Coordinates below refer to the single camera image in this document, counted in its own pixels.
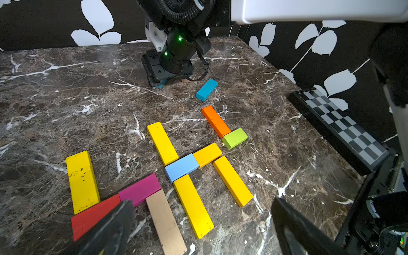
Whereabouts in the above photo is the teal short block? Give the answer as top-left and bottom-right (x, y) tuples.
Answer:
(157, 79), (167, 89)

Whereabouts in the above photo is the light blue short block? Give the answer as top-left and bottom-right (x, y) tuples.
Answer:
(165, 154), (199, 183)

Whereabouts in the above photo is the yellow long block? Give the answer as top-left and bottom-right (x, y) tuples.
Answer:
(66, 151), (101, 215)

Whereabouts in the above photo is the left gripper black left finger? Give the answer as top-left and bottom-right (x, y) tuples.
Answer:
(71, 200), (135, 255)

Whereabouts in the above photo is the orange long block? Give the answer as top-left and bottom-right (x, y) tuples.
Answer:
(201, 106), (231, 139)

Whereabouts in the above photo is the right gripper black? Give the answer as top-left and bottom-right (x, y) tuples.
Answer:
(141, 52), (194, 87)

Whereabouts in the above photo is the red block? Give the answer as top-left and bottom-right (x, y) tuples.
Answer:
(71, 194), (121, 242)

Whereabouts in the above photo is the magenta block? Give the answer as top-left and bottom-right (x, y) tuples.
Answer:
(119, 174), (161, 207)

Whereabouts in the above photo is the lime green short block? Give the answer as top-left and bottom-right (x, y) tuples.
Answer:
(222, 128), (248, 149)

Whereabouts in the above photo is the amber long block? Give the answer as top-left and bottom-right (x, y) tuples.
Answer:
(213, 156), (253, 208)

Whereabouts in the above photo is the cyan long block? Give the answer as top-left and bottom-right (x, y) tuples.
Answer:
(196, 79), (218, 102)

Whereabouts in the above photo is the black white checkerboard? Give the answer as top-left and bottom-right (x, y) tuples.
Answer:
(288, 89), (391, 176)

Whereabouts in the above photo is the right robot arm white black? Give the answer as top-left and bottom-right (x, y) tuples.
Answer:
(139, 1), (408, 87)

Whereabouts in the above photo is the tan wood long block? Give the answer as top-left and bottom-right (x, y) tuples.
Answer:
(146, 190), (187, 255)

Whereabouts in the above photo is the amber short block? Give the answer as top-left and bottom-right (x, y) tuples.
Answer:
(193, 143), (222, 169)

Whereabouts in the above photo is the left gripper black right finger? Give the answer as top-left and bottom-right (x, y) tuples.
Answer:
(271, 197), (347, 255)

